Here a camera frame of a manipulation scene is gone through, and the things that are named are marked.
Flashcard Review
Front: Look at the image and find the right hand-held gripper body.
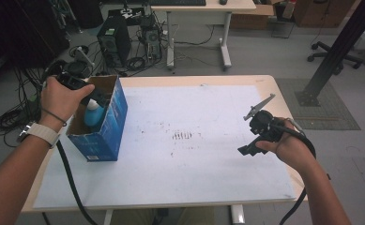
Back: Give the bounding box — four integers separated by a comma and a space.
243, 93, 286, 143

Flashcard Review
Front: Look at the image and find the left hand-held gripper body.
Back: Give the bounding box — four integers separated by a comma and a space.
50, 46, 95, 92

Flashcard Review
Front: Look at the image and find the blue bottle with white cap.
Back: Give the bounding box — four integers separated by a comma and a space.
84, 98, 108, 128

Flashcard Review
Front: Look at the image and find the blue cardboard box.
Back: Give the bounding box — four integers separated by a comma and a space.
66, 74, 129, 162

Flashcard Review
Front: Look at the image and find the person's left hand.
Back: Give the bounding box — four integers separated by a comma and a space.
38, 76, 96, 132

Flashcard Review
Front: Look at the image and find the person's right hand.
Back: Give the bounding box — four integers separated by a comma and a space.
255, 119, 315, 173

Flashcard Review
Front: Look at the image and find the light wooden table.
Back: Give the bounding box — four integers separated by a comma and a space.
21, 74, 308, 214

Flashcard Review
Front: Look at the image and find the white paper mat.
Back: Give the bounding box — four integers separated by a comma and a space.
33, 84, 297, 210

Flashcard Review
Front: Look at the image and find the black computer tower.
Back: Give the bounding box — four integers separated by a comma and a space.
96, 15, 131, 68

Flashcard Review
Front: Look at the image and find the wristwatch with beige band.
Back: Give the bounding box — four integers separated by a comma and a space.
18, 122, 61, 149

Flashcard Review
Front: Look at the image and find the grey floor mat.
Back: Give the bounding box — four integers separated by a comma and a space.
275, 78, 361, 131

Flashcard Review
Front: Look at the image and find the white table leg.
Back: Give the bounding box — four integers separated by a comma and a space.
103, 209, 114, 225
231, 204, 246, 225

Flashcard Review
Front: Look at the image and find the dark curtain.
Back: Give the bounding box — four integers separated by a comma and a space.
0, 0, 70, 86

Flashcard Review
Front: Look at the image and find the office chair wheel base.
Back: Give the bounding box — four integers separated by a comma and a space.
307, 40, 364, 76

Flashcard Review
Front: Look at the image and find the brown cardboard box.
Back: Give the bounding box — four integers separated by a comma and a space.
230, 3, 277, 31

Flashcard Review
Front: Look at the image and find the wooden cabinet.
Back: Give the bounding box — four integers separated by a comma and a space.
292, 0, 357, 28

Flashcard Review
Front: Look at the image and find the white office desk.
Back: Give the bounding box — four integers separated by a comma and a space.
150, 0, 257, 71

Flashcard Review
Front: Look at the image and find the coiled black cable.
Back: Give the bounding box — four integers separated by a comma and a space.
68, 44, 90, 59

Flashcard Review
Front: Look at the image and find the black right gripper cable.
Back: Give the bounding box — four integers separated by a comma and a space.
273, 122, 317, 225

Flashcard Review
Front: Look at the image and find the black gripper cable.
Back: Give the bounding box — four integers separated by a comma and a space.
273, 122, 317, 225
55, 140, 99, 225

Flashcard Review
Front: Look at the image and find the dark hair tie bracelet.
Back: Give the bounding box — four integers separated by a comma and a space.
40, 107, 68, 128

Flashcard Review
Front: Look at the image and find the open frame computer case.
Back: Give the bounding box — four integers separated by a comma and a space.
140, 18, 163, 61

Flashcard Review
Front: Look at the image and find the bundle of black floor cables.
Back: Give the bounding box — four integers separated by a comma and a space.
0, 66, 52, 148

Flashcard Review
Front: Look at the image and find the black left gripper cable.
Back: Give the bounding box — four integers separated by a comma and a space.
55, 140, 99, 225

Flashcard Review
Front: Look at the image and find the black wire frame stand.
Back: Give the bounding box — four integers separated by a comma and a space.
269, 11, 297, 39

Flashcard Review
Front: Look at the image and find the black metal post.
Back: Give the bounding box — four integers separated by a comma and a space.
296, 0, 365, 107

